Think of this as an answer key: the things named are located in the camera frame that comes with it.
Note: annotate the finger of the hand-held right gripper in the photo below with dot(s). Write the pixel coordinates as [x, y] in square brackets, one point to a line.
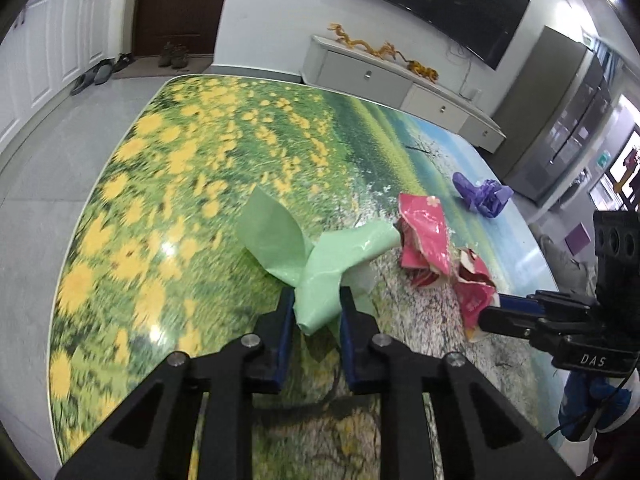
[505, 322]
[515, 302]

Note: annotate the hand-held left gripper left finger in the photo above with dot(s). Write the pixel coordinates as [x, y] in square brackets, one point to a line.
[285, 340]

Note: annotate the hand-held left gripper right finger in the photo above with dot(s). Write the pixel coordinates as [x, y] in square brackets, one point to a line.
[348, 340]

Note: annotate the pink torn wrapper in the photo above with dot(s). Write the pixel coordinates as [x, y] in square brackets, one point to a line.
[472, 285]

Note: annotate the green plastic bag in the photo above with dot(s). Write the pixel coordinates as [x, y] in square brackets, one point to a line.
[325, 270]

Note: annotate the purple stool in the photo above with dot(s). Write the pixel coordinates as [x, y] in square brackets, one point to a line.
[581, 240]

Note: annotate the grey cloth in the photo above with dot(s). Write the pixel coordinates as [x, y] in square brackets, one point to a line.
[560, 265]

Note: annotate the window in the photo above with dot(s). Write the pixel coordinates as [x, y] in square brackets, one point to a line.
[622, 170]

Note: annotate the purple plastic wrapper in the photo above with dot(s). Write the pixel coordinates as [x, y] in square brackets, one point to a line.
[485, 195]

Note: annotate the large pink wrapper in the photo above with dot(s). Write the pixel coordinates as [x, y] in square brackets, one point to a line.
[425, 235]

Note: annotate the blue white shoe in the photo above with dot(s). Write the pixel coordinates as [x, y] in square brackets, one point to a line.
[592, 400]

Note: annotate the grey refrigerator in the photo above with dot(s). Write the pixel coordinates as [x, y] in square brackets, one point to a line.
[560, 120]

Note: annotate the blue curtain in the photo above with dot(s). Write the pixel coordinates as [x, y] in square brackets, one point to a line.
[607, 57]

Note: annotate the white small device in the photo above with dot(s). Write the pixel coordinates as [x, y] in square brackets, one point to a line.
[472, 93]

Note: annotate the golden tiger figurine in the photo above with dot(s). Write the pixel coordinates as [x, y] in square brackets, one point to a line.
[424, 71]

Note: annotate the white television stand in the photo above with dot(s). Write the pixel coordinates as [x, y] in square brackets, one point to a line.
[380, 77]

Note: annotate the small golden dragon figurine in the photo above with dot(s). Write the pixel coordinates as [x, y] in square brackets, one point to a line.
[387, 52]

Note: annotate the long golden dragon figurine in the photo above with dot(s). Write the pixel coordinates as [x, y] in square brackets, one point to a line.
[350, 39]

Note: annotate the brown doormat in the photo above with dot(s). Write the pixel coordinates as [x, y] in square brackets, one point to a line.
[150, 66]

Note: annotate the black shoe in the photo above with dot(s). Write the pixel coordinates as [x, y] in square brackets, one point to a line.
[122, 62]

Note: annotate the grey slipper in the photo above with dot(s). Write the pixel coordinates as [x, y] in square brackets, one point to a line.
[81, 85]
[102, 72]

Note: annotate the brown entrance door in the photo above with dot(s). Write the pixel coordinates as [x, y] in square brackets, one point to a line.
[180, 5]

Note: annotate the white shoe cabinet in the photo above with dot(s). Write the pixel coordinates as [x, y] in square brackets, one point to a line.
[45, 70]

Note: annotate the black wall television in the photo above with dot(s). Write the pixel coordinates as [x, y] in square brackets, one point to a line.
[430, 5]

